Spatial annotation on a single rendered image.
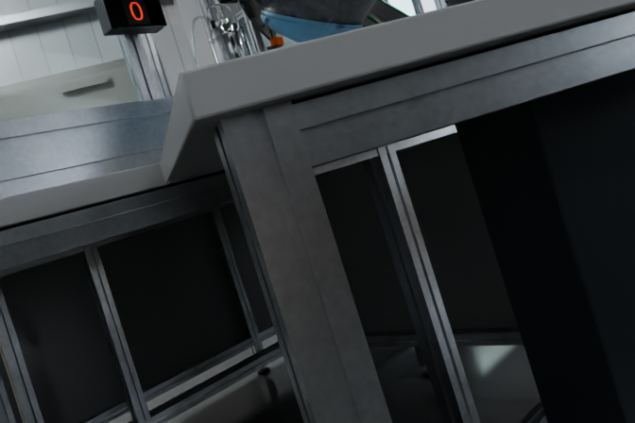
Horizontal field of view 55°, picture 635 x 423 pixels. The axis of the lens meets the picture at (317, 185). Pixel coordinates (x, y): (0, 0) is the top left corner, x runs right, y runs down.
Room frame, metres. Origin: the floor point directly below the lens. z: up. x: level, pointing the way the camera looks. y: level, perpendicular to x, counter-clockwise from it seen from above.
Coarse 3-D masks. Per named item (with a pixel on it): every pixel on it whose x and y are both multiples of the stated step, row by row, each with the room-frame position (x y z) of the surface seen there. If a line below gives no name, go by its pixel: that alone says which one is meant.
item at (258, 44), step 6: (384, 0) 1.65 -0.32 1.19; (246, 18) 1.56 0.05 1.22; (252, 24) 1.55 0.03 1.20; (252, 30) 1.55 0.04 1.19; (258, 30) 1.56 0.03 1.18; (252, 36) 1.56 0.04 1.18; (258, 36) 1.56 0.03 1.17; (252, 42) 1.56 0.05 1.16; (258, 42) 1.55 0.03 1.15; (258, 48) 1.55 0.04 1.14; (264, 48) 1.56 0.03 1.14
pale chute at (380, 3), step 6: (378, 0) 1.65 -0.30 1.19; (378, 6) 1.65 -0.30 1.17; (384, 6) 1.63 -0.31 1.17; (390, 6) 1.61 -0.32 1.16; (372, 12) 1.67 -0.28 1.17; (378, 12) 1.66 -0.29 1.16; (384, 12) 1.64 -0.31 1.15; (390, 12) 1.62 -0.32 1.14; (396, 12) 1.60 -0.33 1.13; (402, 12) 1.59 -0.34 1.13; (378, 18) 1.64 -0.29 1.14; (384, 18) 1.65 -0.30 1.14; (390, 18) 1.63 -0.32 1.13; (396, 18) 1.61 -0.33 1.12
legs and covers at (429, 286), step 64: (448, 128) 1.24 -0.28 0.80; (192, 192) 0.82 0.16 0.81; (320, 192) 2.31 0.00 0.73; (384, 192) 1.09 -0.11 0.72; (448, 192) 1.92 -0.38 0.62; (0, 256) 0.65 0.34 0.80; (64, 256) 2.01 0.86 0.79; (384, 256) 2.16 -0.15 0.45; (448, 256) 1.97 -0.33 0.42; (384, 320) 2.23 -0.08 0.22; (448, 320) 1.11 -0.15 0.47; (512, 320) 1.86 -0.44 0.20; (128, 384) 2.06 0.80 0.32; (448, 384) 1.08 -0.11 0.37
